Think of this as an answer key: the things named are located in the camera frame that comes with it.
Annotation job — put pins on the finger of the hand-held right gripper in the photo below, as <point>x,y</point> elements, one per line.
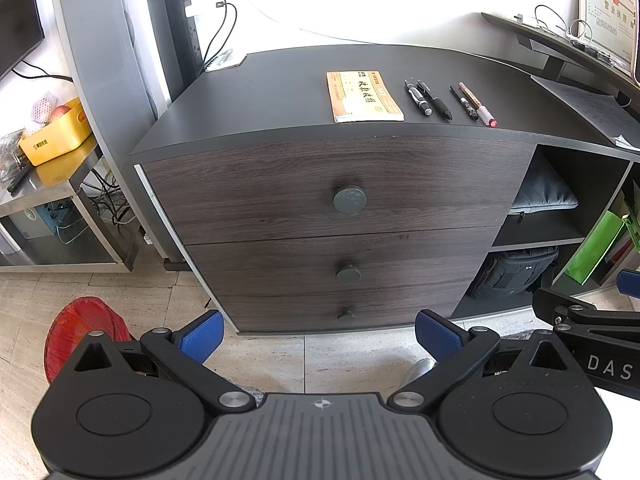
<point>630,284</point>
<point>575,305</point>

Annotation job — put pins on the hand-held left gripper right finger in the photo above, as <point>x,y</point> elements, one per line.
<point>440,335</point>

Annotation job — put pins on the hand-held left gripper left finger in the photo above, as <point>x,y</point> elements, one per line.
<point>200,337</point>

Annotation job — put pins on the small dark wood drawer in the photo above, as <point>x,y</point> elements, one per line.
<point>285,312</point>

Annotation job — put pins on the medium dark wood drawer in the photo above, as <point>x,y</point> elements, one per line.
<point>275,265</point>

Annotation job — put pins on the dark wood drawer cabinet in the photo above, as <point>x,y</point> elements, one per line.
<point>280,100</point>

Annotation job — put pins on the silver metal tube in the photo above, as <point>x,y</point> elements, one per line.
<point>420,371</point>

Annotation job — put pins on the green folder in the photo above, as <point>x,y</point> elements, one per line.
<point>595,247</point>

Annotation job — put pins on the black backpack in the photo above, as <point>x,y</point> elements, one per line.
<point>515,272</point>

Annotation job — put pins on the grey cushion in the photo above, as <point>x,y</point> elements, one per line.
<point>542,190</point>

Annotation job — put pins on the stainless steel table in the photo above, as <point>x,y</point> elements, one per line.
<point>55,180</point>

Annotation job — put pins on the brown white marker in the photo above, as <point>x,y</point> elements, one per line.
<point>477,105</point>

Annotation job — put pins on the short black pen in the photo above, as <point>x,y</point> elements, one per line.
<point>464,102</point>

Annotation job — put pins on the plain black pen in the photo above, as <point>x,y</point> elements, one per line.
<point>436,101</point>

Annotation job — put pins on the black pen with silver clip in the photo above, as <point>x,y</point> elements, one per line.
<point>417,97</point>

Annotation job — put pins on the yellow plastic basket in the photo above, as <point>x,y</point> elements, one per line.
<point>55,142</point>

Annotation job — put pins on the tan receipt booklet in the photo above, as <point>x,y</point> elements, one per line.
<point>362,95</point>

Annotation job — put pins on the black desk riser shelf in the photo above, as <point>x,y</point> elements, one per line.
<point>550,42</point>

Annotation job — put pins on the clear snack bag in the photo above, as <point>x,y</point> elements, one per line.
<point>10,152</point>

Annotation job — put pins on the apple in foam net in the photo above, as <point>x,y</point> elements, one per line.
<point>59,112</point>

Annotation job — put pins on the framed certificate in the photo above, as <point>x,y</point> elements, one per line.
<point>607,10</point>

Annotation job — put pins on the white card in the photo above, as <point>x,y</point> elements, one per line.
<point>225,61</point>

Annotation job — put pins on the grey curved panel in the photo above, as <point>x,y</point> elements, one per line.
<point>110,50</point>

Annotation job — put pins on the black power strip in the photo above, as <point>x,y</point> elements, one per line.
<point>189,20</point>

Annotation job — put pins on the black monitor screen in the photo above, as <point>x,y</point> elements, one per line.
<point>17,15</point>

